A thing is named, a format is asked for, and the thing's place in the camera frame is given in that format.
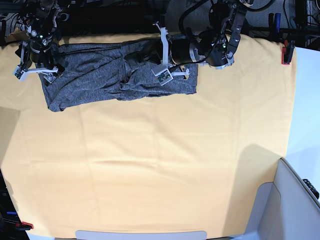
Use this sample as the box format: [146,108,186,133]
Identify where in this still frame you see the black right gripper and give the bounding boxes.
[14,41,66,85]

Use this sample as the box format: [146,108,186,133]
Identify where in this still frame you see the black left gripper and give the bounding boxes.
[124,35,200,65]

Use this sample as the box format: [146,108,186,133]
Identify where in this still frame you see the grey long-sleeve T-shirt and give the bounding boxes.
[39,38,198,112]

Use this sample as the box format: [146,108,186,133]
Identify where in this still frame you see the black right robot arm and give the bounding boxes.
[13,0,71,85]

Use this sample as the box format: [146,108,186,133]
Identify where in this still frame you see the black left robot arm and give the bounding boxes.
[124,0,252,73]

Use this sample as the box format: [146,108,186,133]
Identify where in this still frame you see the yellow table cloth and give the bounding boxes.
[0,35,298,238]

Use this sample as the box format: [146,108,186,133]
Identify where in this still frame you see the red clamp at table edge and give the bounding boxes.
[281,40,296,65]

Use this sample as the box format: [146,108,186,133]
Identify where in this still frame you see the red black clamp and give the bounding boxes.
[14,222,34,231]

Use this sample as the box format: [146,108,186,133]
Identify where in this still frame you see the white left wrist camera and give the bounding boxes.
[151,21,190,86]

